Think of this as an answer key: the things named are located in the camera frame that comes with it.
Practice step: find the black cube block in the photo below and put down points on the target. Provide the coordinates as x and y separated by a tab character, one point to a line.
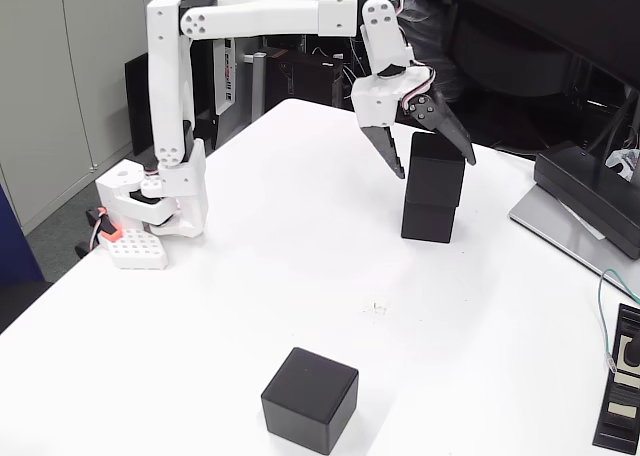
432	176
310	401
427	223

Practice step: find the black computer case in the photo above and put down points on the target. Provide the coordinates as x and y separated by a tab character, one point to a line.
305	76

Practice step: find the black office chair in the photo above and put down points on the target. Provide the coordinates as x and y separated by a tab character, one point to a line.
500	51

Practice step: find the black box device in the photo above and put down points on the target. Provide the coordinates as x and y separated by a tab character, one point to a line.
575	176

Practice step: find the silver computer tower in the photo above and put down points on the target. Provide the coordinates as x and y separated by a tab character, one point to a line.
225	76

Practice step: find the silver monitor stand base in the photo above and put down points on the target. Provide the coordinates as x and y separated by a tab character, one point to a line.
555	231

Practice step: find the crumpled plastic bag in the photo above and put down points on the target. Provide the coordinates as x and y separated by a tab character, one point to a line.
622	158

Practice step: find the grey cabinet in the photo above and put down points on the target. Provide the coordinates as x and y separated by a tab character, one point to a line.
40	76

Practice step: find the black panel with labels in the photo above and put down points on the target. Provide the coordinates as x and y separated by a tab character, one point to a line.
620	426

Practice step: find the blue partition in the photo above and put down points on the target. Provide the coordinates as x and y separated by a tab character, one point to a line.
15	256

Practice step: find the grey metal post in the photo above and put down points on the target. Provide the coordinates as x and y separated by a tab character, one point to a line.
257	86

